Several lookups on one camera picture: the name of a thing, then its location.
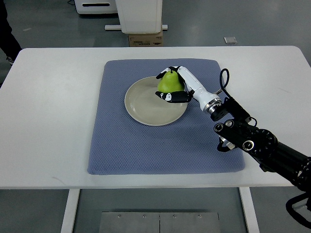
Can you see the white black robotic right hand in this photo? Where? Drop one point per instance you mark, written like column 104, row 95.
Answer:
column 193, row 89

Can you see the green pear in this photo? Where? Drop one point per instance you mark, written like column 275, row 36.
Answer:
column 170, row 83

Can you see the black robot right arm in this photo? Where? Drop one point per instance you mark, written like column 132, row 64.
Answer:
column 235, row 131

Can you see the beige round plate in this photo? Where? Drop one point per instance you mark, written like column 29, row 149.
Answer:
column 144, row 106

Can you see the small grey floor plate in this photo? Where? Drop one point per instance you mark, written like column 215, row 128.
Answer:
column 230, row 40

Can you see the brown cardboard box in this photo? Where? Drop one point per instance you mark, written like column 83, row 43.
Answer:
column 146, row 40

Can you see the blue woven placemat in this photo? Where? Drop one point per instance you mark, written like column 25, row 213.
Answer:
column 120, row 145

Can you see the white right table leg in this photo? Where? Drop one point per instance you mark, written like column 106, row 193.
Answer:
column 248, row 210

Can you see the white table leg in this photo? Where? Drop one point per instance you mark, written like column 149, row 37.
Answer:
column 248, row 210
column 70, row 211

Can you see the white machine with dark slot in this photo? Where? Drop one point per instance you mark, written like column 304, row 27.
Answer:
column 95, row 7

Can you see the white left table leg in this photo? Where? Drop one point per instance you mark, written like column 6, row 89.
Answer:
column 70, row 211

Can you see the person in dark clothes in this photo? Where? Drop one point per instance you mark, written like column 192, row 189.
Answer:
column 8, row 43

